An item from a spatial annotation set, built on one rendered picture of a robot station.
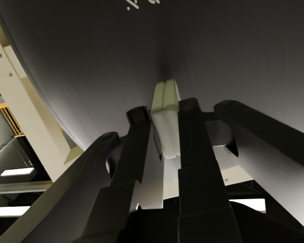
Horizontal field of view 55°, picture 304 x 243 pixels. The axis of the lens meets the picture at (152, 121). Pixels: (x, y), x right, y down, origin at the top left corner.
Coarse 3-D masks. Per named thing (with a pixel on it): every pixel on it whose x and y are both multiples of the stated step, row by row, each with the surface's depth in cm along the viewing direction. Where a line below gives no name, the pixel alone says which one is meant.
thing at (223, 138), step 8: (184, 104) 18; (192, 104) 17; (208, 112) 15; (208, 120) 14; (216, 120) 14; (208, 128) 14; (216, 128) 14; (224, 128) 14; (216, 136) 14; (224, 136) 14; (232, 136) 14; (216, 144) 15; (224, 144) 14; (232, 144) 14
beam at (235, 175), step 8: (232, 168) 85; (240, 168) 85; (224, 176) 86; (232, 176) 86; (240, 176) 86; (248, 176) 86; (168, 184) 88; (176, 184) 88; (168, 192) 89; (176, 192) 89
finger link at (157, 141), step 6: (150, 114) 18; (156, 132) 16; (120, 138) 16; (156, 138) 16; (120, 144) 15; (156, 144) 16; (114, 150) 15; (120, 150) 15; (114, 156) 15; (108, 162) 15; (114, 162) 15; (108, 168) 15; (114, 168) 15
